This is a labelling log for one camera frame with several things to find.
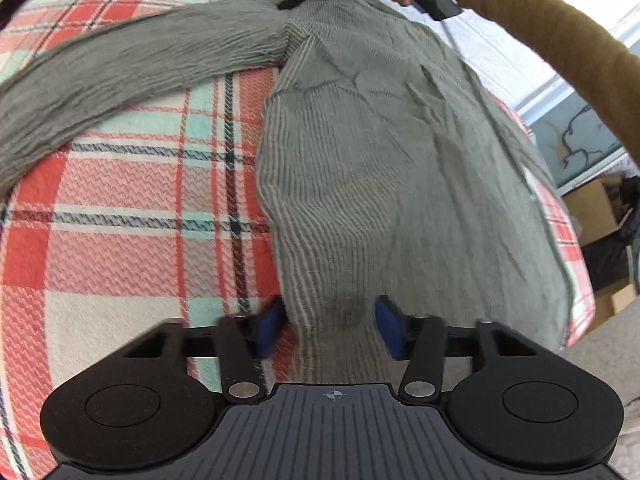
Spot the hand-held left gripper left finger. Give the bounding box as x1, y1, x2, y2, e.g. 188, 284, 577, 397
125, 297, 286, 403

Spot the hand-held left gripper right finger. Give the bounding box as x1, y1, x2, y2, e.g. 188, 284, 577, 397
375, 295, 538, 403

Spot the green checked shirt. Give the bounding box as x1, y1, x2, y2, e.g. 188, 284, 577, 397
0, 0, 576, 386

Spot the person's right forearm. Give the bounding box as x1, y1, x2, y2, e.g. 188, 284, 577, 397
452, 0, 640, 166

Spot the red plaid blanket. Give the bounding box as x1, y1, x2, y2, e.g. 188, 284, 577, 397
0, 0, 596, 480

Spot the glass door with cartoon drawing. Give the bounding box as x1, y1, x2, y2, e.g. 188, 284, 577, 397
515, 75, 640, 196

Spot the flat cardboard box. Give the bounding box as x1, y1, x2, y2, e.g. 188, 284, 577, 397
590, 280, 640, 331

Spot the black bag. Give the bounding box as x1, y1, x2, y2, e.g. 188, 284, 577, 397
580, 175, 640, 291

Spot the black smartphone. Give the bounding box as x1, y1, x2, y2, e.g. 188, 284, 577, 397
0, 0, 46, 31

